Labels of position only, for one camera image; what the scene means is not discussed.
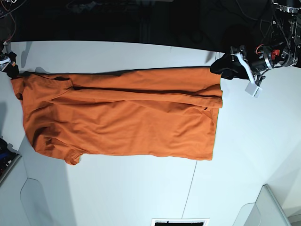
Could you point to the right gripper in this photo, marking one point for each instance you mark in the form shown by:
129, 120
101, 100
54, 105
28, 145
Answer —
8, 61

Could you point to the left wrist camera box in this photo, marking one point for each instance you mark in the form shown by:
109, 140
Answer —
253, 90

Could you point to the white paper with black print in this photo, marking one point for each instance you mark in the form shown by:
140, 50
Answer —
180, 222

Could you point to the white panel at right corner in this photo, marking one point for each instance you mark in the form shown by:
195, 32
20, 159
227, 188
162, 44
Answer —
266, 211

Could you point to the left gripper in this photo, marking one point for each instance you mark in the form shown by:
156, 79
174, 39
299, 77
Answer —
259, 62

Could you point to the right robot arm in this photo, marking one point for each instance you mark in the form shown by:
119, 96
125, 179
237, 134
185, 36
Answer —
7, 22

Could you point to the grey bin at left edge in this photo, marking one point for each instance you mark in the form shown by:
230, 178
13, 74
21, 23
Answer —
8, 159

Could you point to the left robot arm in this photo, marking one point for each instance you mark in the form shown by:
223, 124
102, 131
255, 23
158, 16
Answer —
280, 45

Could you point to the orange t-shirt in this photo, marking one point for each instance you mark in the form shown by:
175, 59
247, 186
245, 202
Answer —
171, 112

